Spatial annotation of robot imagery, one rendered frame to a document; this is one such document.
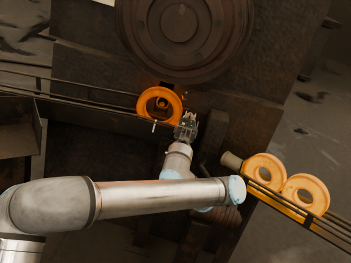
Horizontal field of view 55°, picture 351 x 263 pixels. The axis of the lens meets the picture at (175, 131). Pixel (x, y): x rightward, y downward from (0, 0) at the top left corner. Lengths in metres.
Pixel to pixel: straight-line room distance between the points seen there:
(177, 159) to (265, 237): 1.12
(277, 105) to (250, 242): 0.91
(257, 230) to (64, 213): 1.55
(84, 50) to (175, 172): 0.63
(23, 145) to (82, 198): 0.58
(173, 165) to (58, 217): 0.48
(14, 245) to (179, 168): 0.53
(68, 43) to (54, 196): 0.86
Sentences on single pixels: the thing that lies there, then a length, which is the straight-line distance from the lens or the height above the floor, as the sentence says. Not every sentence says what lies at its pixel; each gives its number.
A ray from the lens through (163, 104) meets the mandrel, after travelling 1.41.
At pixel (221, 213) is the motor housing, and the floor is 0.49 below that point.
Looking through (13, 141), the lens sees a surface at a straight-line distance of 1.30.
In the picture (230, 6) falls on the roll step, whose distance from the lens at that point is 1.13.
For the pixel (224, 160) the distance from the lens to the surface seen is 1.30.
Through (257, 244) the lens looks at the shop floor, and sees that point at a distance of 2.05.
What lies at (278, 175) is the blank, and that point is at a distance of 1.21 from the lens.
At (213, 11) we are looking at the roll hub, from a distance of 1.09.
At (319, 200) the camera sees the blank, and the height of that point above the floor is 0.75.
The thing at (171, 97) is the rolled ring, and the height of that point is 0.82.
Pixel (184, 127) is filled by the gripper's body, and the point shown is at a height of 0.78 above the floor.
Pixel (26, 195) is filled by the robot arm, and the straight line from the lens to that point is 0.76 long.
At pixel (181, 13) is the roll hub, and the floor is 1.15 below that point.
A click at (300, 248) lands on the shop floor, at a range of 2.19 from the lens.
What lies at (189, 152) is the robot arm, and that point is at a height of 0.73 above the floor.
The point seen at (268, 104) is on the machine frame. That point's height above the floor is 0.87.
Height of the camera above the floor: 1.34
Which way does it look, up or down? 29 degrees down
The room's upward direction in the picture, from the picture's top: 17 degrees clockwise
